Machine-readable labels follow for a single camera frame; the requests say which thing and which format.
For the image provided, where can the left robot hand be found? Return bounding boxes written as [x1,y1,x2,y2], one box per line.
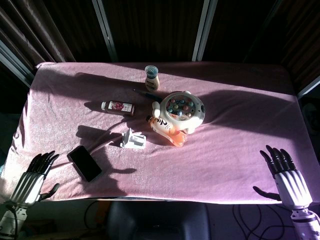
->
[9,150,61,207]

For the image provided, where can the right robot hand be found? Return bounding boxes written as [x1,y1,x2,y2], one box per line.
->
[252,144,314,211]

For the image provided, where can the black smartphone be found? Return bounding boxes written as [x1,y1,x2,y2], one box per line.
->
[66,145,103,183]

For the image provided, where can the pink tablecloth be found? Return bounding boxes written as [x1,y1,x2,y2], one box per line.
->
[0,61,320,205]

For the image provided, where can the red juice bottle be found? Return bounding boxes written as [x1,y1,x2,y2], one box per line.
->
[100,100,136,117]

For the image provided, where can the white round fishing toy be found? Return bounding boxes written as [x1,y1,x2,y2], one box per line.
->
[151,90,206,135]

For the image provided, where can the black chair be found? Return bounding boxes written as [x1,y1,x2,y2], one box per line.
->
[106,201,211,240]

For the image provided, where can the orange drink bottle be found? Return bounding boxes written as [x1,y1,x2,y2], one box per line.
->
[145,115,188,148]

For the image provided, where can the brown curtain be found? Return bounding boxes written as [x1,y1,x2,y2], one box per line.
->
[274,0,320,86]
[0,0,76,73]

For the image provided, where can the dark pen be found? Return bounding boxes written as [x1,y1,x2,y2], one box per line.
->
[132,88,163,101]

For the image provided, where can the cream bottle with clear cap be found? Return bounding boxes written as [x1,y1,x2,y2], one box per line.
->
[144,65,161,93]

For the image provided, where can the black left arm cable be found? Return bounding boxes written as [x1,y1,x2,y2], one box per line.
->
[6,204,19,237]

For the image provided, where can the black floor cables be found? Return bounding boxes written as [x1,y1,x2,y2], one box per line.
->
[232,203,301,240]

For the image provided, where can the black looped floor cable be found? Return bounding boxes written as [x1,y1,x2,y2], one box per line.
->
[83,199,108,230]

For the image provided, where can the grey metal frame rail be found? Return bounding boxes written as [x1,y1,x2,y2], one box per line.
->
[296,74,320,100]
[0,39,35,88]

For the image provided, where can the grey metal frame post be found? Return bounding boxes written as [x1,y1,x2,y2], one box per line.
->
[191,0,219,62]
[91,0,119,63]

